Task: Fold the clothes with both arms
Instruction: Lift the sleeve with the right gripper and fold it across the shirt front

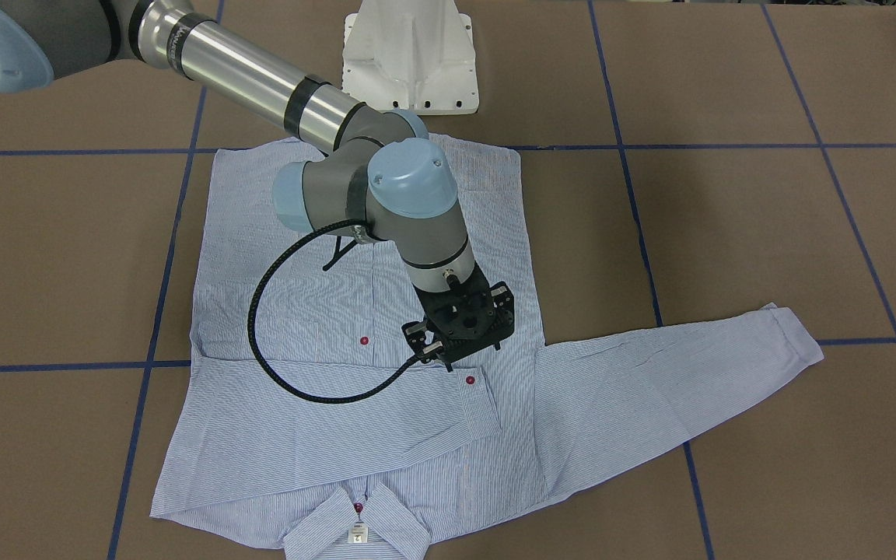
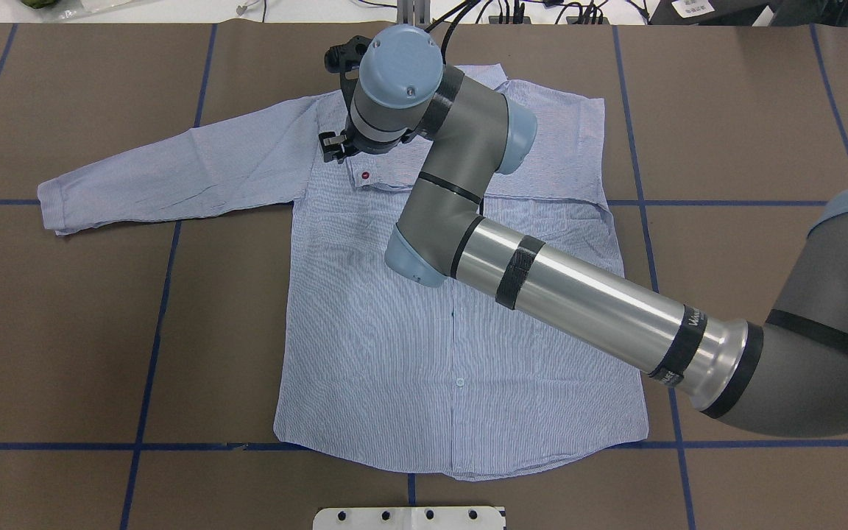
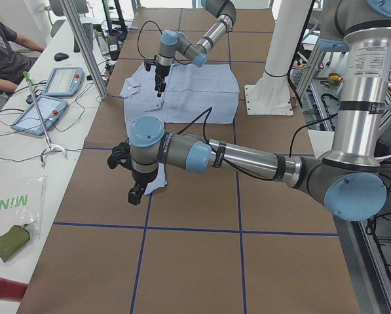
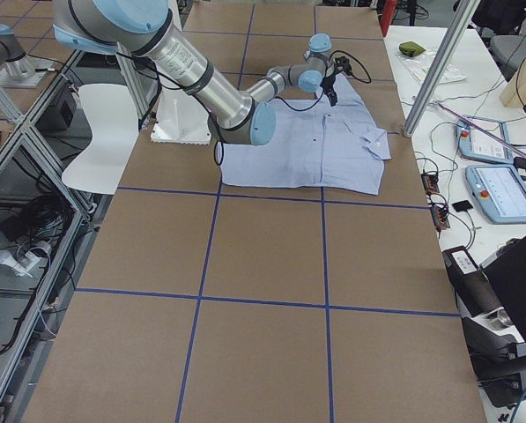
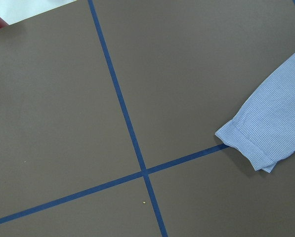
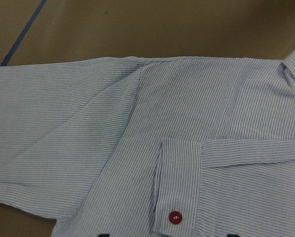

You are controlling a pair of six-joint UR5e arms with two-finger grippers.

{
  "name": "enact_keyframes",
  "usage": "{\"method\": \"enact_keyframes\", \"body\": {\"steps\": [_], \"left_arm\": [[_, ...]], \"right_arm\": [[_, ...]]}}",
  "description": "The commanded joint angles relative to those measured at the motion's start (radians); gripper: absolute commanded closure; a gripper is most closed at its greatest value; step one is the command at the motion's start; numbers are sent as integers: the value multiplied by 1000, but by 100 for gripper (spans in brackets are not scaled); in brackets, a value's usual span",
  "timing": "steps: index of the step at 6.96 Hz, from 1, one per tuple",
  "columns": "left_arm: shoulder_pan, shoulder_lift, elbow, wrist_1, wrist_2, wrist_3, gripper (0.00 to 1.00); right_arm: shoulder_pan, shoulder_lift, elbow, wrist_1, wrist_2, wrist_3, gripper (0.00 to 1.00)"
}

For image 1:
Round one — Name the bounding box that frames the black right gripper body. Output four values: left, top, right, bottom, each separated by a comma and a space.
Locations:
402, 265, 516, 359

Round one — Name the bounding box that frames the light blue striped shirt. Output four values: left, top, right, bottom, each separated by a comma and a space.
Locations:
150, 135, 824, 559

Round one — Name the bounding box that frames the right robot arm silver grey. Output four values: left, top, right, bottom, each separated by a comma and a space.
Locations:
0, 1, 515, 365

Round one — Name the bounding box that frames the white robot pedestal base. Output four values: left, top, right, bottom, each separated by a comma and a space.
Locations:
341, 1, 481, 116

